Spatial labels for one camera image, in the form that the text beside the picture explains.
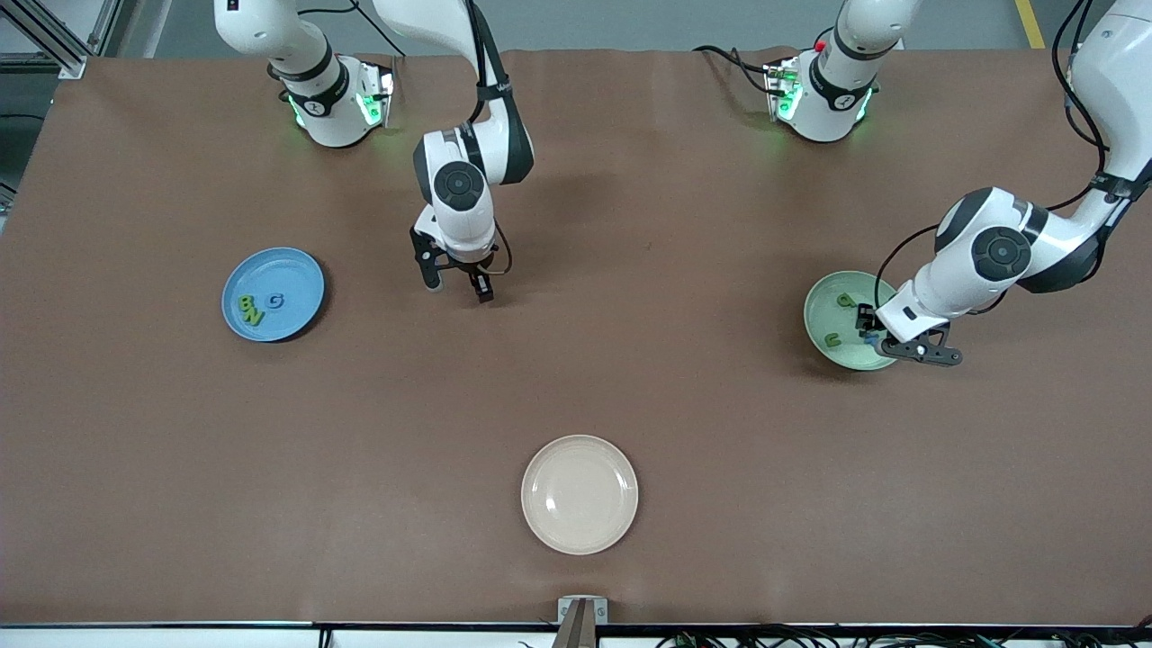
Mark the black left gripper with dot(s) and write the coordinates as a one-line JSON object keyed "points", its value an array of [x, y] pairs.
{"points": [[868, 319]]}

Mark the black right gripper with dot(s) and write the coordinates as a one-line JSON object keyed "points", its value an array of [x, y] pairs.
{"points": [[470, 268]]}

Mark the green foam letter p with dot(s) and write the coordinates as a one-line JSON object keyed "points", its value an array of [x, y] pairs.
{"points": [[846, 300]]}

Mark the green plate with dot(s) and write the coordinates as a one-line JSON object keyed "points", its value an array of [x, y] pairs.
{"points": [[823, 310]]}

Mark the blue foam letter G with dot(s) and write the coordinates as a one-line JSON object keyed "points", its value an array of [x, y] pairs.
{"points": [[271, 301]]}

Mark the green foam letter N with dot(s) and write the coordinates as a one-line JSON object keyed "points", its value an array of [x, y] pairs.
{"points": [[255, 316]]}

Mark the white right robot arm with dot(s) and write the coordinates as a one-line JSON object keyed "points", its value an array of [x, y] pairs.
{"points": [[468, 229]]}

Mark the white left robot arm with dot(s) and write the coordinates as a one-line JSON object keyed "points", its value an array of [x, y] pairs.
{"points": [[1116, 81]]}

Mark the blue plate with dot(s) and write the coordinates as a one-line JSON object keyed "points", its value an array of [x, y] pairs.
{"points": [[292, 270]]}

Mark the beige plate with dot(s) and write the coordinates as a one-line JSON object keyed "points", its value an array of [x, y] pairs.
{"points": [[580, 495]]}

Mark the brown table mat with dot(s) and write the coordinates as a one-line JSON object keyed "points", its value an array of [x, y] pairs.
{"points": [[360, 432]]}

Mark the silver camera mount bracket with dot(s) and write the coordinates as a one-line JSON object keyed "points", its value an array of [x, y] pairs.
{"points": [[565, 612]]}

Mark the white table edge rail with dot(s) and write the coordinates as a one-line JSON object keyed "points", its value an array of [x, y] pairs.
{"points": [[180, 637]]}

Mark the aluminium frame profile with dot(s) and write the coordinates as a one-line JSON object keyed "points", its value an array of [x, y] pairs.
{"points": [[49, 39]]}

